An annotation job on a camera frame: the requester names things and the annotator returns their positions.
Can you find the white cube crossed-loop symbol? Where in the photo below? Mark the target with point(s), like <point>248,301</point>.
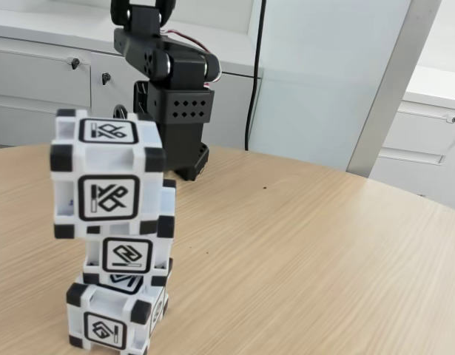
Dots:
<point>105,162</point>

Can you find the white cube zigzag symbol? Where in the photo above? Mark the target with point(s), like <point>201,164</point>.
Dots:
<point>127,253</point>

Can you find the black round clamp knob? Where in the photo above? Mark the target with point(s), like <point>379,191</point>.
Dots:
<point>120,111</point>

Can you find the black cabinet key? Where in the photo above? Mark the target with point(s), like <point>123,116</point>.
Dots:
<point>74,63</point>
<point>105,78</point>

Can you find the white cube stacked-diamond symbol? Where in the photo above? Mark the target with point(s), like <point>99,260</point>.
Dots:
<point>101,307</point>

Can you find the white drawer cabinet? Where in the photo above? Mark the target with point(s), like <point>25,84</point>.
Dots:
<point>416,140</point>

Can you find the white low cabinet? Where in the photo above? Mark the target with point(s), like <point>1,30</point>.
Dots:
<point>34,92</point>

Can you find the silver cabinet lock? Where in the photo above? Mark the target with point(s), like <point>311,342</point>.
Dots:
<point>451,120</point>

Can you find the grey metal partition post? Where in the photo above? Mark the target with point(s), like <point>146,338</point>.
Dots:
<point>390,92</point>

